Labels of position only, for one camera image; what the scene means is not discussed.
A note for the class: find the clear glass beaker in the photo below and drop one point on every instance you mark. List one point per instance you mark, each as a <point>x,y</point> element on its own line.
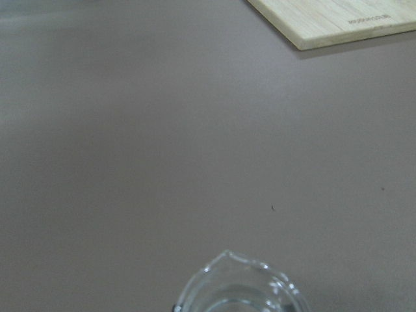
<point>236,282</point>

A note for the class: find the wooden cutting board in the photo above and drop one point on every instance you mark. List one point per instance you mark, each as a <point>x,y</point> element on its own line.
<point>315,24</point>

